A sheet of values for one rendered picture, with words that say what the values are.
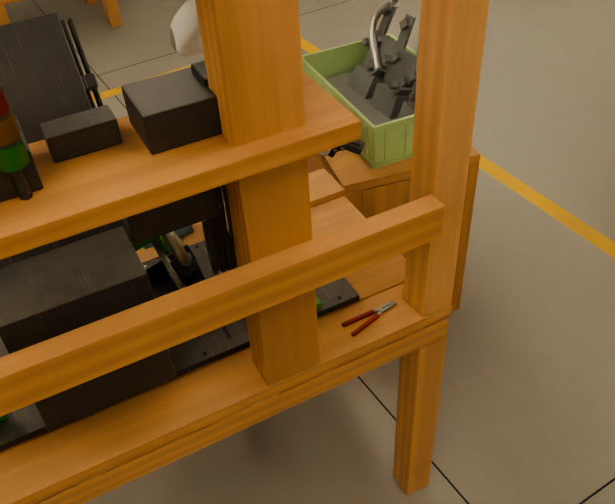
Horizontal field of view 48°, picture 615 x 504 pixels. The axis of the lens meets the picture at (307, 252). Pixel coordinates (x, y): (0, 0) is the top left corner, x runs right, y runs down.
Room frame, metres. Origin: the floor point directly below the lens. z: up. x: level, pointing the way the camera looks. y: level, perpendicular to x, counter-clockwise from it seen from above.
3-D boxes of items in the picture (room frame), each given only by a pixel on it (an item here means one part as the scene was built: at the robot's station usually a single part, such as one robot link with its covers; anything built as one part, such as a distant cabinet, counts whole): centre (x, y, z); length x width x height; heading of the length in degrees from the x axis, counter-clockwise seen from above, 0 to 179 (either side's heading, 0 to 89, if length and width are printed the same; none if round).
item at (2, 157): (0.90, 0.44, 1.62); 0.05 x 0.05 x 0.05
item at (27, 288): (1.05, 0.50, 1.07); 0.30 x 0.18 x 0.34; 115
